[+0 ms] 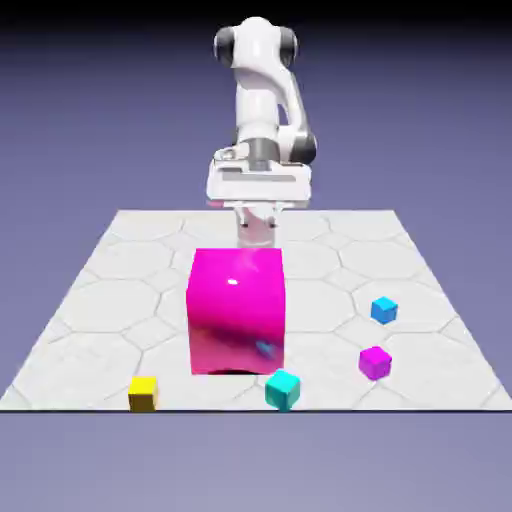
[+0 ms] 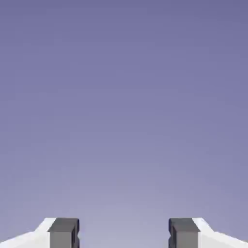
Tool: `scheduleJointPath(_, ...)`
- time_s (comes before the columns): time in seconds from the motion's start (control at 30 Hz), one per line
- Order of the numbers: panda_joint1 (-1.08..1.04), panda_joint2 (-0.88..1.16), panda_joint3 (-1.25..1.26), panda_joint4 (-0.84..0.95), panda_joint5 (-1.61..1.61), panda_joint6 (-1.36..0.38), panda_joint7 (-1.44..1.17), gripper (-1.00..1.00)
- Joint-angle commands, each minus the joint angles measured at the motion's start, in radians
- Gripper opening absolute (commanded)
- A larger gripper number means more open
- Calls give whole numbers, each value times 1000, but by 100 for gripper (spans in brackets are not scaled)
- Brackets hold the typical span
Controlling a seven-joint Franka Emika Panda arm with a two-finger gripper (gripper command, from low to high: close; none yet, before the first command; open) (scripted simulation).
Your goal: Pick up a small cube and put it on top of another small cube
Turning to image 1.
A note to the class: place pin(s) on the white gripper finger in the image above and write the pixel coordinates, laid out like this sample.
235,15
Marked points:
272,218
242,218

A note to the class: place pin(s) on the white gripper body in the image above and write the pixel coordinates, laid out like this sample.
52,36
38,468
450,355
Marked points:
260,188

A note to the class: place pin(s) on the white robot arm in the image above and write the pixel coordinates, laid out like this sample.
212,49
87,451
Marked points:
256,100

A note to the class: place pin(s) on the small blue cube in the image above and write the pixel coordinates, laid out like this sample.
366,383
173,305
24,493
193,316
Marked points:
384,310

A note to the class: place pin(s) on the small teal cube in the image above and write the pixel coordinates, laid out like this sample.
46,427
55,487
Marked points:
282,390

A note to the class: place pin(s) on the small purple cube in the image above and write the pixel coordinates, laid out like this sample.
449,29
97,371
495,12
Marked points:
375,363

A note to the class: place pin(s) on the small yellow cube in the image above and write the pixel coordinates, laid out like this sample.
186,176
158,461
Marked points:
142,394

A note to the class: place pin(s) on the large magenta box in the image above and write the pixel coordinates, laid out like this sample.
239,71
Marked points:
236,312

